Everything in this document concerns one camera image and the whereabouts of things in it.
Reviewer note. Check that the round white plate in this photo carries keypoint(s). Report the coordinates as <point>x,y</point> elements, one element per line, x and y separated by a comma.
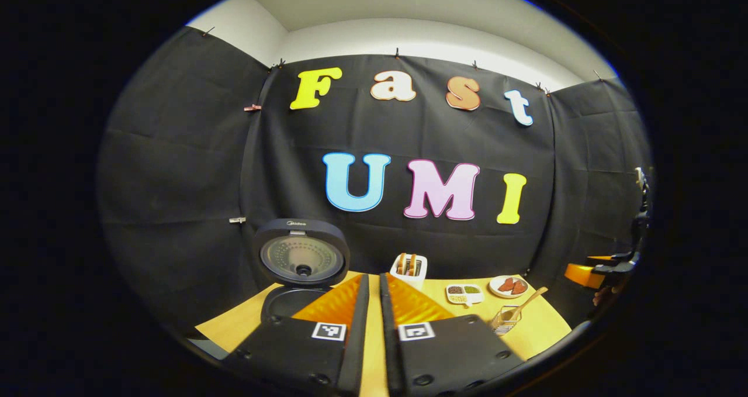
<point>495,292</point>

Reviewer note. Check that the black backdrop cloth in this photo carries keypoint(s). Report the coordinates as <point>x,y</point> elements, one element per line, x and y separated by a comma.
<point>193,169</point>

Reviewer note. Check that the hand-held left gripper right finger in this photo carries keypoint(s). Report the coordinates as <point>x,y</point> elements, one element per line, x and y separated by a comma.
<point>390,338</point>

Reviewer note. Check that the toasted bread slice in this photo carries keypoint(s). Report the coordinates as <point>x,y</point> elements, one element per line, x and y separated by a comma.
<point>412,265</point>
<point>401,263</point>

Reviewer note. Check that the black camera stand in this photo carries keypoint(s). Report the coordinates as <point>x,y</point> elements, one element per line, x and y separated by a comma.
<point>643,216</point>

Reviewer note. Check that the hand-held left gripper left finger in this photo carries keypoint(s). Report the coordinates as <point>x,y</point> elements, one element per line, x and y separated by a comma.
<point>357,338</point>

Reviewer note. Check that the dark grey rice cooker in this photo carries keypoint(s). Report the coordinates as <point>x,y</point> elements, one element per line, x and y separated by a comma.
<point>301,259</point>

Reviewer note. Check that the white divided dish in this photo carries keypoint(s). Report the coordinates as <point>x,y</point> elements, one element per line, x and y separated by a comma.
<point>474,299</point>

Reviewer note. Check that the white toaster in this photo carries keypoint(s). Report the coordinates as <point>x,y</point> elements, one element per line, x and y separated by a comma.
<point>412,281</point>

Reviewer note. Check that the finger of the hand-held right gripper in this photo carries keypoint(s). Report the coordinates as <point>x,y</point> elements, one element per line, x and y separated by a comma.
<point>584,275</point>
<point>599,258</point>

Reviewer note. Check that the pale yellow beans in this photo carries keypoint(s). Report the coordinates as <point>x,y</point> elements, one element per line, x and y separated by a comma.
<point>457,299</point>

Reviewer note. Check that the red meat piece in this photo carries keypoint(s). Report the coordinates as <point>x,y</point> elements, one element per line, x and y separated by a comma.
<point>519,287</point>
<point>506,285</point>

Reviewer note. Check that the wooden spoon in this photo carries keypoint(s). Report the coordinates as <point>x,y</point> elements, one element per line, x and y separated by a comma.
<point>526,302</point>

